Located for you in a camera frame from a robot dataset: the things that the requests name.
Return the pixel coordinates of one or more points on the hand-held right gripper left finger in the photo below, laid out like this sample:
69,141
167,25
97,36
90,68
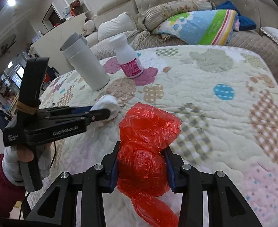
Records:
113,177

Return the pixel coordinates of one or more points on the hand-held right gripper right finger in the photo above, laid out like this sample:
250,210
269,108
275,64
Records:
171,177

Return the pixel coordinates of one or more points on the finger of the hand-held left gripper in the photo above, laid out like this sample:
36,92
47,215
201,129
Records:
80,109
98,115

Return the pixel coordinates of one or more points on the white tissue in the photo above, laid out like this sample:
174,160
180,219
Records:
106,104

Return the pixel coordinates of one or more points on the red plastic bag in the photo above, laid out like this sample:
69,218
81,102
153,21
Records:
141,160

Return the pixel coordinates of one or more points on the person's left hand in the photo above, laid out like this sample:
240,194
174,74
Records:
11,163

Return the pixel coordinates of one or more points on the white thermos bottle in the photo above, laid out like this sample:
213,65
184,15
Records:
87,66

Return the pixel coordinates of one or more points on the white pill bottle pink label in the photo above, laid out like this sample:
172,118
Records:
129,63

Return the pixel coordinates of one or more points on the patchwork quilt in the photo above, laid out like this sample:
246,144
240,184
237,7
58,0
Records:
212,127

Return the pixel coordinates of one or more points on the white cabinet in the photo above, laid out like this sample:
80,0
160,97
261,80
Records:
58,35

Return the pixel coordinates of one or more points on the beige plush toy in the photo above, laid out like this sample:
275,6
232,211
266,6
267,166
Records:
89,27

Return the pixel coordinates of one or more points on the white pillow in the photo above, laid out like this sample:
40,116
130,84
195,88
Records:
113,27

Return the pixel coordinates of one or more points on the red brown ornament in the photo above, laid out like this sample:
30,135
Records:
75,4

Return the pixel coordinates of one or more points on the striped bolster pillow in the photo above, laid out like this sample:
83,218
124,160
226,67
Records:
153,16

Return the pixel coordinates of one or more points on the ceiling light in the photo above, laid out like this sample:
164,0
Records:
11,1

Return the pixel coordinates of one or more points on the colourful folded blanket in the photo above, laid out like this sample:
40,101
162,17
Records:
200,26

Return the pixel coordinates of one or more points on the quilted beige sofa cover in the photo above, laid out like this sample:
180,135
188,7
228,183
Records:
252,40

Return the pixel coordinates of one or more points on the blue knit cloth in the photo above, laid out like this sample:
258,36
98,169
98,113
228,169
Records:
245,23

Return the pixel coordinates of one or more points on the white frilled cushion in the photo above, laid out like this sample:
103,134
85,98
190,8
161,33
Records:
276,34

